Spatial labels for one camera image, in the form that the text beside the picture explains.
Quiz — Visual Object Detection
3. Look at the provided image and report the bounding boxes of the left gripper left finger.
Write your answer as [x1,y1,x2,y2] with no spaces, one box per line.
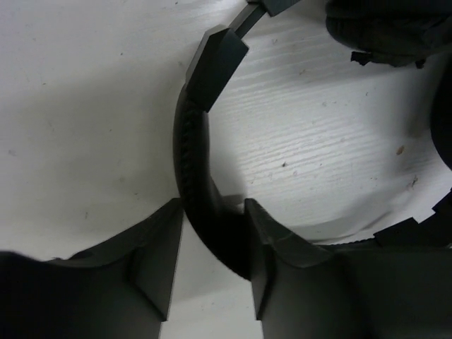
[1,198,183,338]

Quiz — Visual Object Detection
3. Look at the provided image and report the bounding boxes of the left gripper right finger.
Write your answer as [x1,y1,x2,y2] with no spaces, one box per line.
[245,198,451,338]

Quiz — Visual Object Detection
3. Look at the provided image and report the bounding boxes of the black headphones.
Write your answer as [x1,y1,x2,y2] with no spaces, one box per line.
[173,1,451,279]

